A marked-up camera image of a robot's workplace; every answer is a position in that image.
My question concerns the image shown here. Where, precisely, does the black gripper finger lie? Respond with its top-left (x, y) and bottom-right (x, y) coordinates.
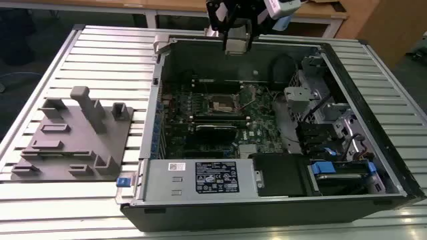
top-left (206, 0), bottom-right (239, 50)
top-left (246, 18), bottom-right (260, 50)

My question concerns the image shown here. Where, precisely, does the silver CPU green edge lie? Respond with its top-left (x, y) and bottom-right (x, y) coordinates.
top-left (224, 24), bottom-right (252, 55)

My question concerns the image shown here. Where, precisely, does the CPU socket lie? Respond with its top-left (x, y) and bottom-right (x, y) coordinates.
top-left (207, 93), bottom-right (240, 114)

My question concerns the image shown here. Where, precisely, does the grey case stop block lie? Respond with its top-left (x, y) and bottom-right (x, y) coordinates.
top-left (203, 26), bottom-right (228, 39)
top-left (152, 34), bottom-right (179, 55)

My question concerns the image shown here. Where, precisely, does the wooden desk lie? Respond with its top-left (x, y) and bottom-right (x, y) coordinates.
top-left (0, 0), bottom-right (350, 38)

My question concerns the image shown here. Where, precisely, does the metal drive cage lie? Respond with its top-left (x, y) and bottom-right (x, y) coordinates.
top-left (286, 56), bottom-right (360, 131)

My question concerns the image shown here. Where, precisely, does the green motherboard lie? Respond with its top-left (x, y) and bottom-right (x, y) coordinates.
top-left (159, 82), bottom-right (291, 160)

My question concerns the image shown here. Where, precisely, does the wooden cabinet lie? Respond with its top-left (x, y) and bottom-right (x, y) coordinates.
top-left (335, 0), bottom-right (427, 70)

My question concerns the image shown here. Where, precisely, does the black graphics card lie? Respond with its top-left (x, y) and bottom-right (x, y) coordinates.
top-left (194, 123), bottom-right (239, 145)

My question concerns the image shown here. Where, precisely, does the silver finned heatsink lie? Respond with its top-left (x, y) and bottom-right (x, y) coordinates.
top-left (239, 144), bottom-right (260, 154)

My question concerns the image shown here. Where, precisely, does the black plastic shroud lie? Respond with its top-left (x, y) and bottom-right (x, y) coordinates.
top-left (251, 152), bottom-right (323, 198)

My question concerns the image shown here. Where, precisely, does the hard disk in blue carrier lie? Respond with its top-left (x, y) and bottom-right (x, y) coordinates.
top-left (308, 159), bottom-right (378, 197)

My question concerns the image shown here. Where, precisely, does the dark office chair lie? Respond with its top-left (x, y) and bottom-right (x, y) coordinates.
top-left (0, 7), bottom-right (37, 67)

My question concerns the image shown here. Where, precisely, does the grey power supply unit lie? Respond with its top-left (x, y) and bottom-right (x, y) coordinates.
top-left (137, 158), bottom-right (260, 201)

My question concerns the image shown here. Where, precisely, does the grey parts rack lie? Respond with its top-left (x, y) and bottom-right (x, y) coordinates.
top-left (9, 86), bottom-right (135, 181)

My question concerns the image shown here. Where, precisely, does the black PC case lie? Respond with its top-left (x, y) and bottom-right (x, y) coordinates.
top-left (119, 33), bottom-right (427, 232)

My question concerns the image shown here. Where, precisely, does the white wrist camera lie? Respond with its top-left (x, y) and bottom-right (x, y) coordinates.
top-left (262, 0), bottom-right (302, 20)

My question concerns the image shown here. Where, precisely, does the silver metal bracket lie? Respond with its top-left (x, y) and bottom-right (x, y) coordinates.
top-left (284, 86), bottom-right (318, 114)

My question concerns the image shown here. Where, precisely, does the black flat cable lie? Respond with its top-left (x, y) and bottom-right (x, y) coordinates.
top-left (303, 92), bottom-right (334, 125)

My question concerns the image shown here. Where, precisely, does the black plastic cable housing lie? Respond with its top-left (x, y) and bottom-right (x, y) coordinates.
top-left (295, 123), bottom-right (346, 156)

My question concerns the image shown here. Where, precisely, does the coloured power wire bundle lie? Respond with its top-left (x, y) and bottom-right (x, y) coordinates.
top-left (344, 132), bottom-right (372, 161)

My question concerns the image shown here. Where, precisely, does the blue latch handle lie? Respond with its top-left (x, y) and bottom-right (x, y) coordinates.
top-left (115, 176), bottom-right (132, 188)

